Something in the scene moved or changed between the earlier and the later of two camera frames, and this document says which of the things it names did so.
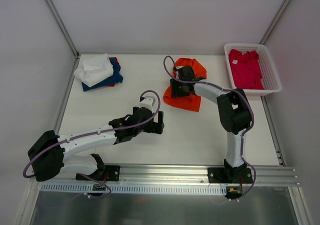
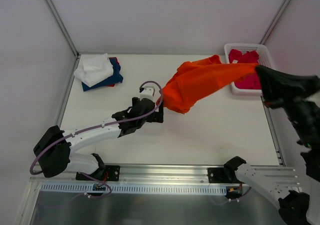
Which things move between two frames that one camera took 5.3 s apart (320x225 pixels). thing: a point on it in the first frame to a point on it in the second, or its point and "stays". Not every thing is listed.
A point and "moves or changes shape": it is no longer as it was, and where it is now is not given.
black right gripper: x=175 y=89 to x=279 y=95
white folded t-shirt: x=94 y=69 stays
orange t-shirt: x=190 y=102 moves or changes shape
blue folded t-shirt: x=115 y=78 stays
